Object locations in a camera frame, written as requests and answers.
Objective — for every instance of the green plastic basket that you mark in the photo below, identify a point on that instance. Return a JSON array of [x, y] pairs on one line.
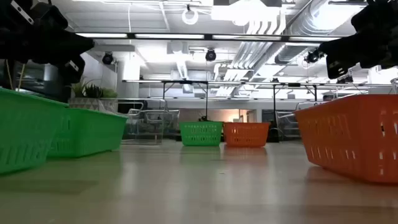
[[200, 133], [25, 133], [90, 133]]

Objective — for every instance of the black ceiling spotlight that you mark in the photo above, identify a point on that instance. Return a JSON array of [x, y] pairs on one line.
[[107, 58], [210, 55], [311, 57]]

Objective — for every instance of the long linear ceiling light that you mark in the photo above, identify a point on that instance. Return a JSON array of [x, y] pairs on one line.
[[202, 36]]

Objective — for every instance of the clear plastic bin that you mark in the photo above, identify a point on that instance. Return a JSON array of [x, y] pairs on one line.
[[146, 127], [287, 124]]

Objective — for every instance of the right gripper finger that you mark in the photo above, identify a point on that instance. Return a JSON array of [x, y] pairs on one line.
[[345, 43], [345, 51]]

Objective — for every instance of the succulent in triangle-pattern pot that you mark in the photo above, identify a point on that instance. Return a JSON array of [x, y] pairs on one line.
[[93, 91]]

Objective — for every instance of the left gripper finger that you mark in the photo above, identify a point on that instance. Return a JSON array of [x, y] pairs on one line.
[[73, 39], [74, 51]]

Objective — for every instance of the orange plastic basket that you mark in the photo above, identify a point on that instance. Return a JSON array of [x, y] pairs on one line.
[[351, 137], [245, 134]]

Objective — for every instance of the silver ventilation duct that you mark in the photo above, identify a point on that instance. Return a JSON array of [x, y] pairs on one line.
[[311, 18]]

